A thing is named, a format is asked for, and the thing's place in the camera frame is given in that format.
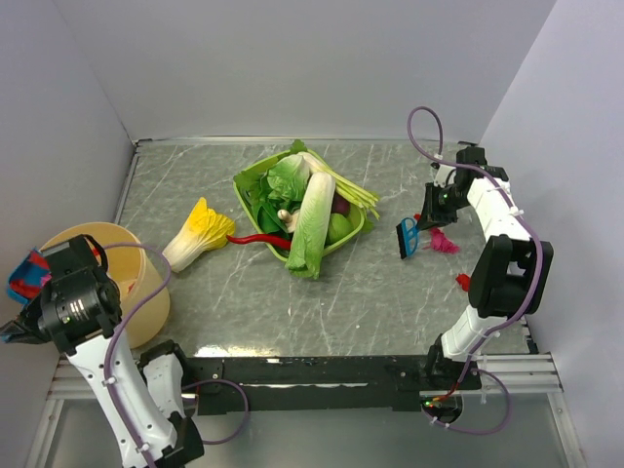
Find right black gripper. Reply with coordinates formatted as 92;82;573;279
416;181;470;231

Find blue hand brush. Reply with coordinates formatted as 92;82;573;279
396;216;419;259

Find blue dustpan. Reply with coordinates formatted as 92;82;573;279
5;247;53;306

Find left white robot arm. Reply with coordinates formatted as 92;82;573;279
1;234;205;467

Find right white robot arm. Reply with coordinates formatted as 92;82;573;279
416;146;554;389

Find pink paper scrap upper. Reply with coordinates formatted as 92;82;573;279
426;228;460;254

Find red paper strip right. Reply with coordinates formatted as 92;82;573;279
10;256;52;301

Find green onion stalks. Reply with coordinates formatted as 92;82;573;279
297;151;380;220

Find green round fruit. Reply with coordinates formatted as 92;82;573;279
326;213;352;245

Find purple onion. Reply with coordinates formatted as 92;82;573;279
331;193;351;216

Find beige plastic bucket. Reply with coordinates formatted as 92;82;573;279
42;222;170;349

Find long green white cabbage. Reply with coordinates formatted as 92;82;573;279
286;172;335;280

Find green plastic basket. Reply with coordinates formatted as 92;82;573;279
233;140;368;256

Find beige mushroom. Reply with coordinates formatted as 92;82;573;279
277;209;299;233

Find green leafy lettuce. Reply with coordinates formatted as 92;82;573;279
234;139;311;235

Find red chili pepper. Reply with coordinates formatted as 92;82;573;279
226;234;292;251

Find yellow napa cabbage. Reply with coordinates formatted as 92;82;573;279
163;197;236;273

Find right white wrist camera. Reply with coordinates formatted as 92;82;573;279
432;153;456;188

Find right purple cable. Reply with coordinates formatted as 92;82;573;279
407;105;544;436

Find purple cable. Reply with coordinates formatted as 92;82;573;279
87;233;251;464
407;105;544;436

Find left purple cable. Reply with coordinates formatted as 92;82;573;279
87;233;251;464

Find black base frame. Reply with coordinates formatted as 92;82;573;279
181;355;463;415

